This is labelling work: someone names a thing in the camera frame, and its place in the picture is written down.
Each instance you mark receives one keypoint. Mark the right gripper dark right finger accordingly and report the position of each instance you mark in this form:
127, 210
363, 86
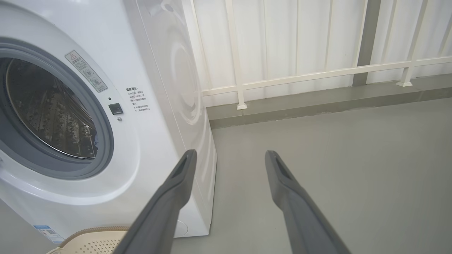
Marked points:
303, 218

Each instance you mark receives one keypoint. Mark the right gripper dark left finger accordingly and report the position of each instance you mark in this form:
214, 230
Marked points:
166, 211

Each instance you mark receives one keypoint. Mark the white front-load washing machine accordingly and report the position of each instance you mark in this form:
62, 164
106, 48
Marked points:
152, 148

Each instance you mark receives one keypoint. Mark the black door lock socket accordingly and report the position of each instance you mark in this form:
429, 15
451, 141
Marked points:
116, 108

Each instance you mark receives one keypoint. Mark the stainless steel washing machine drum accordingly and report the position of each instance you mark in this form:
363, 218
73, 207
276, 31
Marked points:
49, 113

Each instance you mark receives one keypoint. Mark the round drain filter cover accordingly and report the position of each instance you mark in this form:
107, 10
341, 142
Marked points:
182, 228

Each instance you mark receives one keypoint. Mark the cream plastic laundry basket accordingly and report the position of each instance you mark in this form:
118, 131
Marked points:
91, 241

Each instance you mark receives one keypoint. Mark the small printed text label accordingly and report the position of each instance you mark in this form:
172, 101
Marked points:
138, 99

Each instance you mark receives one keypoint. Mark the blue energy label sticker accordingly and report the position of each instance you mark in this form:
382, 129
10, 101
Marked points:
49, 233

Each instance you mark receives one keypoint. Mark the white metal railing fence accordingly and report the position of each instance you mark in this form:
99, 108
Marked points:
240, 88

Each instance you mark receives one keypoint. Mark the grey warning sticker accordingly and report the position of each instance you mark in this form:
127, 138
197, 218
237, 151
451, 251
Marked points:
86, 71

